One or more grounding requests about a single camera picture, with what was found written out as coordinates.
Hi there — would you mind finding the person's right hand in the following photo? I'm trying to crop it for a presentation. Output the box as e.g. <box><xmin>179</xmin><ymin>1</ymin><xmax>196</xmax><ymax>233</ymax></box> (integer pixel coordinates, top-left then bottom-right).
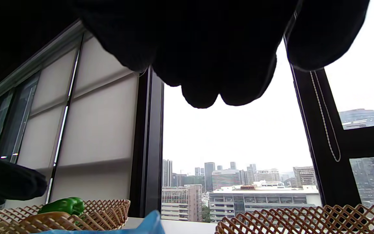
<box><xmin>73</xmin><ymin>0</ymin><xmax>371</xmax><ymax>109</ymax></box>

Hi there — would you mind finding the person's left hand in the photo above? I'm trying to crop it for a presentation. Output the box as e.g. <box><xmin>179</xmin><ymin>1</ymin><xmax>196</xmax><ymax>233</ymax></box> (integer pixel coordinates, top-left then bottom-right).
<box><xmin>0</xmin><ymin>155</ymin><xmax>48</xmax><ymax>208</ymax></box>

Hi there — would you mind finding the yellow brown potato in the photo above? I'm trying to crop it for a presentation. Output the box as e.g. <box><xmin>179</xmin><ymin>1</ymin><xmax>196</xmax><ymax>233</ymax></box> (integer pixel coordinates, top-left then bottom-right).
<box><xmin>20</xmin><ymin>211</ymin><xmax>80</xmax><ymax>232</ymax></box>

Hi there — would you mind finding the green bell pepper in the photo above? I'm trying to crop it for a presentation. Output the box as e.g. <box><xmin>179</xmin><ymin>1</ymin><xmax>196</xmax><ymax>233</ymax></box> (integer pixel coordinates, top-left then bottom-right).
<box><xmin>38</xmin><ymin>197</ymin><xmax>85</xmax><ymax>216</ymax></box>

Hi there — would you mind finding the blue plastic bag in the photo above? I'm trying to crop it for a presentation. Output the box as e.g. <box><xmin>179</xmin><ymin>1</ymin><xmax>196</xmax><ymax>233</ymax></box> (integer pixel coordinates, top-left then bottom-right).
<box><xmin>34</xmin><ymin>210</ymin><xmax>165</xmax><ymax>234</ymax></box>

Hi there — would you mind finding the round wicker basket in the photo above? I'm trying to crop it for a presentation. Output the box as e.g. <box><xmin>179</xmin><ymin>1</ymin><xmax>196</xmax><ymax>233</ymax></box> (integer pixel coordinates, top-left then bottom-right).
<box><xmin>0</xmin><ymin>199</ymin><xmax>131</xmax><ymax>234</ymax></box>
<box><xmin>215</xmin><ymin>204</ymin><xmax>374</xmax><ymax>234</ymax></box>

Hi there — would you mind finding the black window frame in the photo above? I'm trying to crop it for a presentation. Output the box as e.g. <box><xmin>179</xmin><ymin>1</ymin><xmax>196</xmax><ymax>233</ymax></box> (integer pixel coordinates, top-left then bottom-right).
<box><xmin>129</xmin><ymin>19</ymin><xmax>374</xmax><ymax>218</ymax></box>

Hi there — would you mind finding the white bead chain cord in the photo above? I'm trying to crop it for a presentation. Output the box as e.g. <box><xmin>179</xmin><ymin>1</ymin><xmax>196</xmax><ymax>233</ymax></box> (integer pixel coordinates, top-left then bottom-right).
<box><xmin>310</xmin><ymin>70</ymin><xmax>342</xmax><ymax>162</ymax></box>

